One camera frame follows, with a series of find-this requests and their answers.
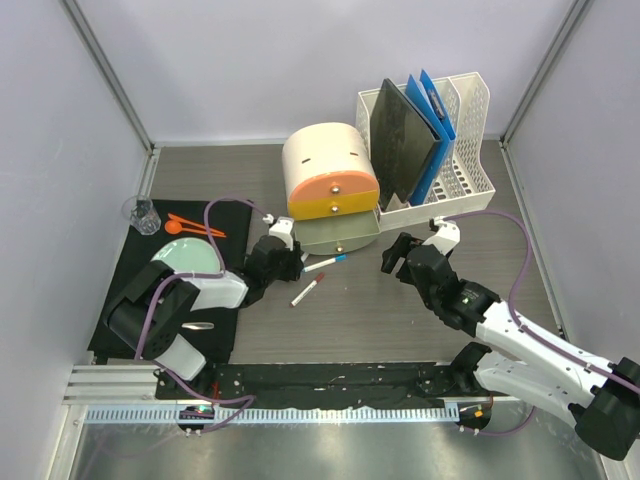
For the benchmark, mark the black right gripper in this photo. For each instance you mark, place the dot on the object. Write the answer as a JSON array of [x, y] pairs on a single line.
[[399, 249]]

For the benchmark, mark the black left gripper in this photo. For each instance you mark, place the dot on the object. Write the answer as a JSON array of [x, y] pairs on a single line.
[[295, 263]]

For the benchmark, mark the white marker blue cap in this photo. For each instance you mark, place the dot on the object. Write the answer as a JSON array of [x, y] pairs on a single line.
[[324, 263]]

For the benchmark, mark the white marker red cap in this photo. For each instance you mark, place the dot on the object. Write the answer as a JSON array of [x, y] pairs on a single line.
[[313, 284]]

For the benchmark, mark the cream round drawer cabinet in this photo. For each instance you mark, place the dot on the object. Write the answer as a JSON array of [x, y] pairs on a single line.
[[332, 192]]

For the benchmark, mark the cream perforated file organizer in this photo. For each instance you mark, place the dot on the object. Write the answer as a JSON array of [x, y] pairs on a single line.
[[462, 184]]

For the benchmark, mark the blue plastic folder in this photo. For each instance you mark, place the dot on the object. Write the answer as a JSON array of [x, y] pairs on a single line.
[[426, 98]]

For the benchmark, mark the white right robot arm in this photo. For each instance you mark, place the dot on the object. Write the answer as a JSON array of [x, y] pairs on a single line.
[[509, 354]]

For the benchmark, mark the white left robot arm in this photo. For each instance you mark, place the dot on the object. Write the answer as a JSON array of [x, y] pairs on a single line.
[[149, 312]]

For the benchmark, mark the black cloth mat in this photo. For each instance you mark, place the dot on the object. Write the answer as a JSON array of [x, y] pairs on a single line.
[[217, 344]]

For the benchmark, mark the pale green plate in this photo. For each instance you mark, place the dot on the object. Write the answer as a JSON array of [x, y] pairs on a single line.
[[189, 255]]

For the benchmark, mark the orange plastic spoon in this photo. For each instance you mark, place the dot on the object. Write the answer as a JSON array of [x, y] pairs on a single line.
[[174, 228]]

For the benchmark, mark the metal spoon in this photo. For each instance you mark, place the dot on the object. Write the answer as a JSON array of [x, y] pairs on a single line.
[[198, 326]]

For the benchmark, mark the clear glass cup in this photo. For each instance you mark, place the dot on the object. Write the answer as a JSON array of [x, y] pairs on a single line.
[[141, 214]]

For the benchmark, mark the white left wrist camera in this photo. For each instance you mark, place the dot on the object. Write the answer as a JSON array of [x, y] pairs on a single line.
[[281, 228]]

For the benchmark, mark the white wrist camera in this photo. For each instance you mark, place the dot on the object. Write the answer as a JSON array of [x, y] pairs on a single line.
[[446, 235], [281, 228]]

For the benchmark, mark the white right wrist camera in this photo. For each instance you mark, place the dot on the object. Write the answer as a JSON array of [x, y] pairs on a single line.
[[446, 235]]

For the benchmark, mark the black mounting rail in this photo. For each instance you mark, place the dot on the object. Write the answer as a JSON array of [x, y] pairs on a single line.
[[336, 386]]

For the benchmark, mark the white slotted cable duct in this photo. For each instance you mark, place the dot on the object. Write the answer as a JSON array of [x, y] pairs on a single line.
[[193, 414]]

